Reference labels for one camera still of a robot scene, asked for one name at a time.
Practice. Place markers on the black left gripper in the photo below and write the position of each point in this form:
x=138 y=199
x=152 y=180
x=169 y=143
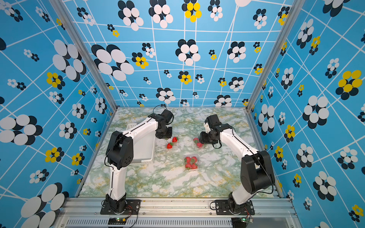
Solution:
x=169 y=136

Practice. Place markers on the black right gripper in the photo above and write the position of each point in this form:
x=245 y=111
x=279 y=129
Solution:
x=203 y=138

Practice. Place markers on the white perforated plastic basket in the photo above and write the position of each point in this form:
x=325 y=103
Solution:
x=144 y=142

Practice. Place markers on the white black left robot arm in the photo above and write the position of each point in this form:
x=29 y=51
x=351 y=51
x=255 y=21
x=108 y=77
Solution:
x=120 y=153

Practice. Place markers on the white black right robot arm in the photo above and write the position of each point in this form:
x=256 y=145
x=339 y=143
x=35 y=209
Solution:
x=256 y=173

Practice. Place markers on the small green circuit board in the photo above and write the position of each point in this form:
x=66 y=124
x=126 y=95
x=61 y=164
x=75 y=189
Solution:
x=117 y=221

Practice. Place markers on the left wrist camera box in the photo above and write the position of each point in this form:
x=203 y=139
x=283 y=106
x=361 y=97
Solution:
x=168 y=116

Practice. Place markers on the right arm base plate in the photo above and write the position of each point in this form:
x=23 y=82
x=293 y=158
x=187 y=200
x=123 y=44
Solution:
x=229 y=207

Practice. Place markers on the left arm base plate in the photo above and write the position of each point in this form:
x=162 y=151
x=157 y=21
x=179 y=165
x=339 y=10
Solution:
x=123 y=207

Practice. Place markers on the aluminium front rail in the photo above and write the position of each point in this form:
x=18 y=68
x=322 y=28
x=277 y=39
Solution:
x=179 y=213

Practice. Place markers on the aluminium corner post left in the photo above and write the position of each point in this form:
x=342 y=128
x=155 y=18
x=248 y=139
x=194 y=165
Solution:
x=77 y=40

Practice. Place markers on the aluminium corner post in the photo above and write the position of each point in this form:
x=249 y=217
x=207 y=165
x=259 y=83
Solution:
x=293 y=15
x=77 y=40

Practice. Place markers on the aluminium corner post right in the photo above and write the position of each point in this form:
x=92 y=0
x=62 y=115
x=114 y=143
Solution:
x=293 y=15

